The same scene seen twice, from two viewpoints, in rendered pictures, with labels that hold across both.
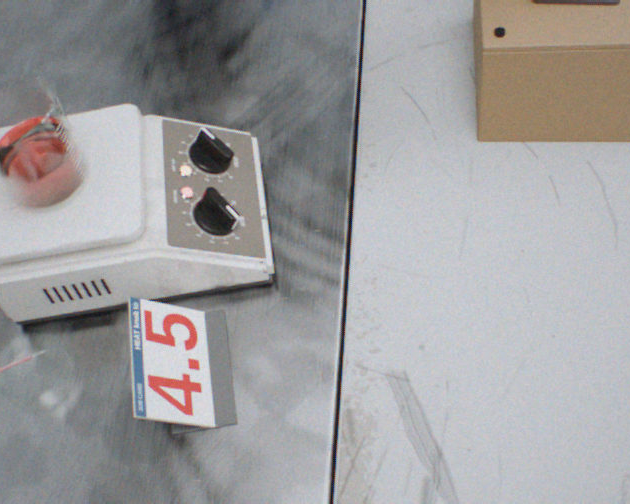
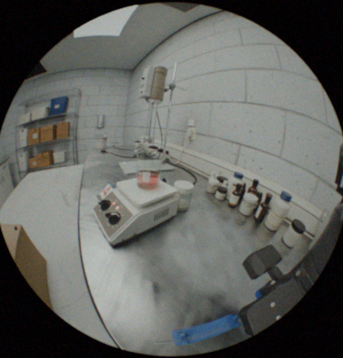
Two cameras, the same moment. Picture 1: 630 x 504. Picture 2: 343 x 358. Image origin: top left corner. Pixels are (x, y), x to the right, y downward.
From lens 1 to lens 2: 0.74 m
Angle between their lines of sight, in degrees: 91
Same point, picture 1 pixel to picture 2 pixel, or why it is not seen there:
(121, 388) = not seen: hidden behind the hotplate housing
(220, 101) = (140, 265)
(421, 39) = (71, 310)
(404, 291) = (65, 219)
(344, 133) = (85, 261)
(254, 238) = (96, 210)
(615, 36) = not seen: outside the picture
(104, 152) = (138, 192)
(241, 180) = (104, 220)
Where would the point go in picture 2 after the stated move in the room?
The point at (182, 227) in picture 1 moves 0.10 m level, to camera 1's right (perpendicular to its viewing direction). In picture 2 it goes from (111, 196) to (75, 207)
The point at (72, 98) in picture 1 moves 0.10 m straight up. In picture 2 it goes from (196, 244) to (208, 211)
